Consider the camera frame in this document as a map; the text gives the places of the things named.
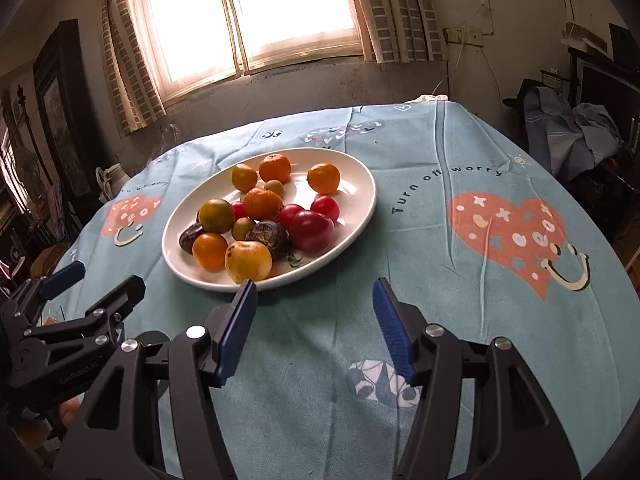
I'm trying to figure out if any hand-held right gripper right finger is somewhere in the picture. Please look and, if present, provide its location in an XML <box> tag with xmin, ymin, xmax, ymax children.
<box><xmin>372</xmin><ymin>277</ymin><xmax>583</xmax><ymax>480</ymax></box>

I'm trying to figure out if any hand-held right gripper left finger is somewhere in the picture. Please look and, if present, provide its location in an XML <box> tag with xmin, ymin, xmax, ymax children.
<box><xmin>52</xmin><ymin>280</ymin><xmax>259</xmax><ymax>480</ymax></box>

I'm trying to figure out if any dark water chestnut with sprout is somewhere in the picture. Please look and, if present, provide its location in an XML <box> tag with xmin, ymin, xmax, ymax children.
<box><xmin>245</xmin><ymin>220</ymin><xmax>303</xmax><ymax>267</ymax></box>

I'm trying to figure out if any yellow-orange tomato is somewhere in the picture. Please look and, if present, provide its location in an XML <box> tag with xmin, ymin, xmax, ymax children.
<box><xmin>231</xmin><ymin>163</ymin><xmax>258</xmax><ymax>193</ymax></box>

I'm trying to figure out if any person's left hand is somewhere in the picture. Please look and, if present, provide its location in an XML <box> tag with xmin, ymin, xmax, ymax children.
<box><xmin>57</xmin><ymin>396</ymin><xmax>85</xmax><ymax>428</ymax></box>

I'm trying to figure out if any pale yellow round fruit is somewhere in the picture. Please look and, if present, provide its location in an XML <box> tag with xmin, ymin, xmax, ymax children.
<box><xmin>225</xmin><ymin>241</ymin><xmax>273</xmax><ymax>283</ymax></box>

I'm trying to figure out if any dark red plum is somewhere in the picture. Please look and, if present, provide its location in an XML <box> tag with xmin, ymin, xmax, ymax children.
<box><xmin>288</xmin><ymin>210</ymin><xmax>335</xmax><ymax>253</ymax></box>

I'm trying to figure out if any white oval plate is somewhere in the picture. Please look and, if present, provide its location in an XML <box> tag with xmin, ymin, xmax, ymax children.
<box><xmin>161</xmin><ymin>147</ymin><xmax>377</xmax><ymax>293</ymax></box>

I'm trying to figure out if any dark purple water chestnut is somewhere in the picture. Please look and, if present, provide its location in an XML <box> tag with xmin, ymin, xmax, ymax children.
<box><xmin>179</xmin><ymin>223</ymin><xmax>206</xmax><ymax>255</ymax></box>

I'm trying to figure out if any window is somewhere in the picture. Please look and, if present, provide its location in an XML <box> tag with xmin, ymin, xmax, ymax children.
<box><xmin>130</xmin><ymin>0</ymin><xmax>363</xmax><ymax>103</ymax></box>

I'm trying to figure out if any wall socket strip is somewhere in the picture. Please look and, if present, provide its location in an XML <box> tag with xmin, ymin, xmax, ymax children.
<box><xmin>445</xmin><ymin>26</ymin><xmax>483</xmax><ymax>46</ymax></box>

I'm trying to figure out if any orange tangerine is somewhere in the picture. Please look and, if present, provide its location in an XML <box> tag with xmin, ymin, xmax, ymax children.
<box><xmin>258</xmin><ymin>153</ymin><xmax>292</xmax><ymax>184</ymax></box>
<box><xmin>243</xmin><ymin>187</ymin><xmax>284</xmax><ymax>221</ymax></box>

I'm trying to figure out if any checked curtain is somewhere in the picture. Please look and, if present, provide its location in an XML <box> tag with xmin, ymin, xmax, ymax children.
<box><xmin>95</xmin><ymin>0</ymin><xmax>168</xmax><ymax>136</ymax></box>
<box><xmin>345</xmin><ymin>0</ymin><xmax>448</xmax><ymax>63</ymax></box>

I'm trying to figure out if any pile of blue-grey clothes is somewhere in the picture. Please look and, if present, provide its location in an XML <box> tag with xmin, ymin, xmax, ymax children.
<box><xmin>522</xmin><ymin>85</ymin><xmax>626</xmax><ymax>176</ymax></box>

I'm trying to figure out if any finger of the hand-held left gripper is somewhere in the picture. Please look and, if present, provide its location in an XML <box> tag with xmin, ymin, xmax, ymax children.
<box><xmin>15</xmin><ymin>260</ymin><xmax>86</xmax><ymax>321</ymax></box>
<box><xmin>20</xmin><ymin>274</ymin><xmax>147</xmax><ymax>361</ymax></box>

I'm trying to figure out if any white jug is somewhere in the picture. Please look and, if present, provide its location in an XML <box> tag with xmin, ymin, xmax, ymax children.
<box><xmin>97</xmin><ymin>162</ymin><xmax>132</xmax><ymax>203</ymax></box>

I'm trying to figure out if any black speaker box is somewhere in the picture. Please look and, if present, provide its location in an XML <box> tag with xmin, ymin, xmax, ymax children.
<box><xmin>608</xmin><ymin>22</ymin><xmax>640</xmax><ymax>66</ymax></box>

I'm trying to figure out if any orange tomato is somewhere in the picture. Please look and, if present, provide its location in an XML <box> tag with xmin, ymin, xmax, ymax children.
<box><xmin>307</xmin><ymin>163</ymin><xmax>341</xmax><ymax>195</ymax></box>
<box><xmin>192</xmin><ymin>232</ymin><xmax>229</xmax><ymax>271</ymax></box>

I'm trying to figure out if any light blue printed tablecloth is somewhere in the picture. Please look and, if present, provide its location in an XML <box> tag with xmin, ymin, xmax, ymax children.
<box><xmin>47</xmin><ymin>97</ymin><xmax>640</xmax><ymax>480</ymax></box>

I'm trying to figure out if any black monitor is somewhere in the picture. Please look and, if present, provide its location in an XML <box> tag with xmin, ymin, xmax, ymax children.
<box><xmin>570</xmin><ymin>55</ymin><xmax>640</xmax><ymax>111</ymax></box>

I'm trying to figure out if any large yellow tomato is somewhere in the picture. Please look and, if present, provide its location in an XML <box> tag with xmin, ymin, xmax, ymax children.
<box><xmin>198</xmin><ymin>198</ymin><xmax>236</xmax><ymax>233</ymax></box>

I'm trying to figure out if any dark framed picture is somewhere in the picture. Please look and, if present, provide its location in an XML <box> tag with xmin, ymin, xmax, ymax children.
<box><xmin>32</xmin><ymin>20</ymin><xmax>93</xmax><ymax>196</ymax></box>

